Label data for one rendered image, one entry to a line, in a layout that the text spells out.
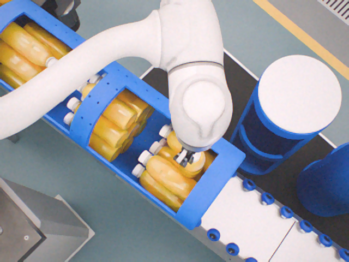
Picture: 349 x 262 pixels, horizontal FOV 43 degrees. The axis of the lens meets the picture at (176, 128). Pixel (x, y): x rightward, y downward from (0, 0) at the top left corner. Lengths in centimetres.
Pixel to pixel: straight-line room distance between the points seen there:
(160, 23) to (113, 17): 205
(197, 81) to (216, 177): 56
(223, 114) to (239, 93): 176
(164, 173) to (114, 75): 33
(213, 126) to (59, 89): 26
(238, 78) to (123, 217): 99
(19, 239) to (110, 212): 107
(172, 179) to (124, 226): 118
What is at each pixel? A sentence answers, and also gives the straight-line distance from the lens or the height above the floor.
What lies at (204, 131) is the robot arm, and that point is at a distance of 70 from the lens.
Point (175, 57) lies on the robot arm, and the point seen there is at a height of 173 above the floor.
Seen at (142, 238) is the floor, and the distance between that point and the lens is 244.
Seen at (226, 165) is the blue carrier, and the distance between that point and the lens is 123.
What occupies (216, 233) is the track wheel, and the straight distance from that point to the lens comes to 145.
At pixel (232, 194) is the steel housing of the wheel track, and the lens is 152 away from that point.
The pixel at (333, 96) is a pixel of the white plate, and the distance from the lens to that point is 156.
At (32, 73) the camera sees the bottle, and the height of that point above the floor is 114.
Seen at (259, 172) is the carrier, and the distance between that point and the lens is 228.
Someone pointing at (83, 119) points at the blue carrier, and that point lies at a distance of 130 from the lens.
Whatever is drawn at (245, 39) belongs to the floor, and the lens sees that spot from 274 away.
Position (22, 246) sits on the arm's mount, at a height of 106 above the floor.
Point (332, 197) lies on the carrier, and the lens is 196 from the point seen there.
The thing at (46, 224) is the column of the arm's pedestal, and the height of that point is 80.
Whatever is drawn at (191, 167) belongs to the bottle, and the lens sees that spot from 115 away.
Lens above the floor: 243
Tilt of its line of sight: 75 degrees down
